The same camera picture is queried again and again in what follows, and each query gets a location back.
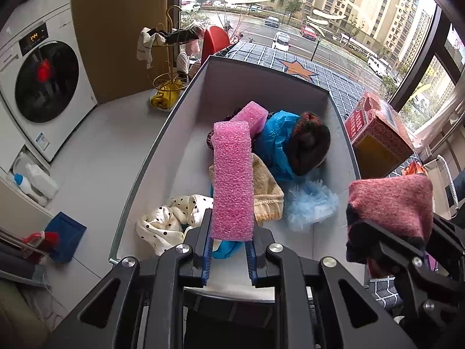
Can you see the light blue fluffy cloth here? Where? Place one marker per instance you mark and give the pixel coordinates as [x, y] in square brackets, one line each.
[310, 203]

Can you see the blue dustpan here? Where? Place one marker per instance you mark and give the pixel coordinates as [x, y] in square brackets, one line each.
[67, 236]

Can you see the red hand brush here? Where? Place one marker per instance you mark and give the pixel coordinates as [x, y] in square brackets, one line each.
[41, 241]

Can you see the yellow cloth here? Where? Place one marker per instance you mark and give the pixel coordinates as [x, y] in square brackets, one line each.
[165, 96]

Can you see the blue disposable shoe cover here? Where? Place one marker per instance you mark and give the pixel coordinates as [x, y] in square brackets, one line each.
[272, 141]
[227, 249]

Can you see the grey checkered tablecloth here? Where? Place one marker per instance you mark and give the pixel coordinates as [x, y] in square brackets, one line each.
[341, 87]

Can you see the white polka dot cloth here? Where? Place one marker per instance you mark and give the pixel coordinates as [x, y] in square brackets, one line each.
[163, 225]

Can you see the pink cloth with black edge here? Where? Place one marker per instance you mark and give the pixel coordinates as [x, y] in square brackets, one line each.
[392, 207]

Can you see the dark multicoloured knit hat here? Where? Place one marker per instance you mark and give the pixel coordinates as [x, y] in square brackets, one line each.
[308, 145]

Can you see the white detergent bottle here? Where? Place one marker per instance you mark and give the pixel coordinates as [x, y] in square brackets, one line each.
[41, 180]

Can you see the black hanging cloth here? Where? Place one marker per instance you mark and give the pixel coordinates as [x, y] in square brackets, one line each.
[178, 36]

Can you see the pink foam sponge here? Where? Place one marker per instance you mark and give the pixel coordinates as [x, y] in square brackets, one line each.
[232, 181]
[250, 114]

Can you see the white mitten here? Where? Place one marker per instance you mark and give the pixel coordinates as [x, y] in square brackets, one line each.
[182, 63]

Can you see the small white car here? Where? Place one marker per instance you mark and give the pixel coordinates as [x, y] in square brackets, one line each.
[281, 40]

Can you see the red chair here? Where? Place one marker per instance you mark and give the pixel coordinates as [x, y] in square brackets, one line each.
[214, 43]

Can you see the dark parked car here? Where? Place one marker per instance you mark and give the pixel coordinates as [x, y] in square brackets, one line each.
[271, 21]

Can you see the white hanging cloth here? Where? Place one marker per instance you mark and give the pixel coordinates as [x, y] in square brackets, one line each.
[145, 45]

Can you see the pink printed plastic bag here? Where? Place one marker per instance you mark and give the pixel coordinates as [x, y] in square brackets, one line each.
[432, 263]

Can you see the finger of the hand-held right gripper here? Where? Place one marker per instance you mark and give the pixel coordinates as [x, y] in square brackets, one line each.
[392, 247]
[448, 232]

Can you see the white washing machine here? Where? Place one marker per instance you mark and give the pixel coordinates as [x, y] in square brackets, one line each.
[87, 91]

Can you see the red packet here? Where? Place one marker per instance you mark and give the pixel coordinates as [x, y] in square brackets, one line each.
[414, 169]

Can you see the beige knit hat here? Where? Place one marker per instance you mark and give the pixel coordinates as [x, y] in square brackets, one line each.
[265, 189]

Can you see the black window frame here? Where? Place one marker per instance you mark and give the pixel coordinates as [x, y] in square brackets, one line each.
[417, 58]

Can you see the brown wooden panel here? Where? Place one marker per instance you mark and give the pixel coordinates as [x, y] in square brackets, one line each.
[120, 43]

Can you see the grey storage box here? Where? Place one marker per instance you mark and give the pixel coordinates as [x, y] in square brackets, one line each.
[254, 83]

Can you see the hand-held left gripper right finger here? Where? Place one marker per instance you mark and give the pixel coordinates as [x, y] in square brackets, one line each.
[250, 261]

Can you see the red cardboard box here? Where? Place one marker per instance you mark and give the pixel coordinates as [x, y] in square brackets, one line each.
[377, 134]

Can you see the pink hanging cloth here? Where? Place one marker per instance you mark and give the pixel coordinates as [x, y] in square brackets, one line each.
[194, 43]

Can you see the red car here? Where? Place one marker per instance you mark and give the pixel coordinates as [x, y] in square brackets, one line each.
[308, 32]

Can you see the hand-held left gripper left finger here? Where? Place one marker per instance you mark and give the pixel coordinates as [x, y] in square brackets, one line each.
[207, 251]

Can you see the white bottle with blue cap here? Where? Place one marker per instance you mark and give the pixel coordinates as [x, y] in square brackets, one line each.
[27, 185]

